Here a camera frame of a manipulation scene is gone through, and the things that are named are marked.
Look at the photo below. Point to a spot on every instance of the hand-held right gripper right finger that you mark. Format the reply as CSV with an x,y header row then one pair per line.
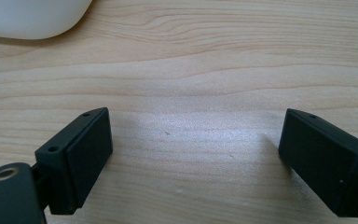
x,y
326,161

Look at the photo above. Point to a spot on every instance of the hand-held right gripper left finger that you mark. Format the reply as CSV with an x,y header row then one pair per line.
x,y
77,161

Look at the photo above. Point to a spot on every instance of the white rounded container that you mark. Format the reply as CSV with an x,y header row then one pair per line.
x,y
28,17

